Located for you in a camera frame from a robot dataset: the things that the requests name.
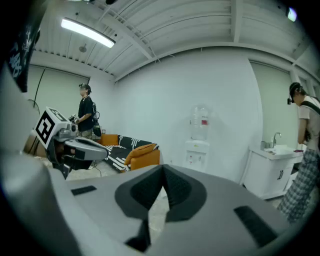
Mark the orange sofa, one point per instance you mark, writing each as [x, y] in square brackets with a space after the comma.
[147, 161]

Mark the person's left hand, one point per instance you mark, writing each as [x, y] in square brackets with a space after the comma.
[59, 149]

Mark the chrome faucet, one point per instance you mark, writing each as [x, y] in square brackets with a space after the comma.
[275, 138]

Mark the person's left forearm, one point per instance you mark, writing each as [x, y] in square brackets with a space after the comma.
[33, 146]

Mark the white water dispenser cabinet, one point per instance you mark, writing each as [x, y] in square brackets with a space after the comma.
[197, 151]

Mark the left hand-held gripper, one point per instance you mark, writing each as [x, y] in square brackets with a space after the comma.
[46, 126]

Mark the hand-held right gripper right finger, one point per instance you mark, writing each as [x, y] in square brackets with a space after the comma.
[215, 215]

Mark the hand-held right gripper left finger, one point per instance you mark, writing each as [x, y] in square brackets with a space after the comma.
[100, 212]

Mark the white roller blind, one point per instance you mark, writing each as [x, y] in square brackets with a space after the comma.
[275, 105]
[60, 95]

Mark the black white striped blanket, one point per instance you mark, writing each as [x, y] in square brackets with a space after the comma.
[125, 145]

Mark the orange cushion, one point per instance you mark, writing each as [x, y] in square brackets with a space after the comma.
[140, 152]

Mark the clear water bottle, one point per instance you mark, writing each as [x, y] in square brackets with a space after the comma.
[199, 122]

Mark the person's black printed shirt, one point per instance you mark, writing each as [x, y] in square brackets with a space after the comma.
[21, 52]

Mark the long ceiling lamp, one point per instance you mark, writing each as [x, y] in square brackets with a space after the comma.
[87, 32]

